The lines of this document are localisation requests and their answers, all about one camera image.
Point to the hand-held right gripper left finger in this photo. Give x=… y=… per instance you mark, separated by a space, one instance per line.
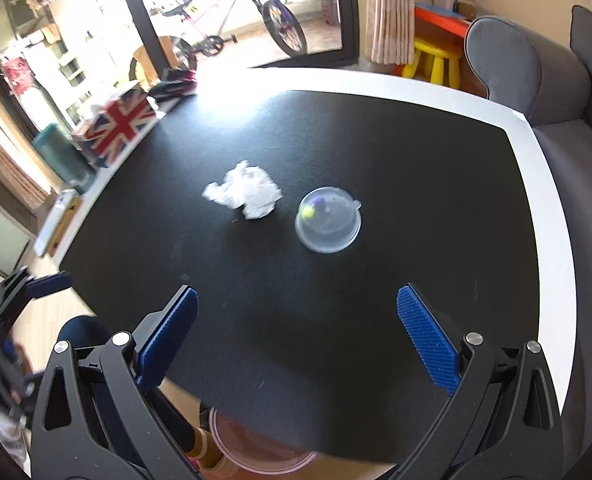
x=168 y=340

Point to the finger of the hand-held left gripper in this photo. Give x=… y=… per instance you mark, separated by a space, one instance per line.
x=48 y=284

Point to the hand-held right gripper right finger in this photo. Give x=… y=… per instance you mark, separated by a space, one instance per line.
x=426 y=340

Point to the pink plastic bin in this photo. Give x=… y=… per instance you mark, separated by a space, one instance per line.
x=261 y=455

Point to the clear plastic capsule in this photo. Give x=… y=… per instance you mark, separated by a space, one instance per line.
x=331 y=225

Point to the white tissue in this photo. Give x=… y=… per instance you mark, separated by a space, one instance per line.
x=246 y=190

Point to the white rectangular device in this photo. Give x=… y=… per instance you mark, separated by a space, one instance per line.
x=56 y=220

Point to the striped sock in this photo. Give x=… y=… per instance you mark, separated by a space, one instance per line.
x=203 y=442

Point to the teal container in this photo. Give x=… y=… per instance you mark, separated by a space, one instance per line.
x=61 y=157

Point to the brown striped curtain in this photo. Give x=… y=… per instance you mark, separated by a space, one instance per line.
x=6 y=160

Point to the flag print tissue box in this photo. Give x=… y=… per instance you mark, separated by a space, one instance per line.
x=116 y=125

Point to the small purple bead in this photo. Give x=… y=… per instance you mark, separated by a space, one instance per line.
x=321 y=202

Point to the small yellow bead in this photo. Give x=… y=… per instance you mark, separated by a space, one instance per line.
x=307 y=212

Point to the white storage shelf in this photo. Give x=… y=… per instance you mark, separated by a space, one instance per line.
x=66 y=65

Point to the grey sofa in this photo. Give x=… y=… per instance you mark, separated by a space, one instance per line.
x=566 y=160

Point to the black red bag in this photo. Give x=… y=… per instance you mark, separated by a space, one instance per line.
x=173 y=85

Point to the yellow plastic stool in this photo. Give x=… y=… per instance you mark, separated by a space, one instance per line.
x=436 y=50

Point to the orange desk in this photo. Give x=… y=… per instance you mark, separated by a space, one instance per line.
x=441 y=17

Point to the beige patterned curtain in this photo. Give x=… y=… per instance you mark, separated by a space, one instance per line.
x=391 y=10

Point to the pink white bicycle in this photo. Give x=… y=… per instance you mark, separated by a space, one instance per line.
x=286 y=25

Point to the clear storage box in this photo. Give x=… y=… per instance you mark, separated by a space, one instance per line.
x=443 y=0

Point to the pink basket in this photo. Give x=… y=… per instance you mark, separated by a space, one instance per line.
x=328 y=10

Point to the black sliding door frame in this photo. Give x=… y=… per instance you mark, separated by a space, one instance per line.
x=348 y=10
x=148 y=20

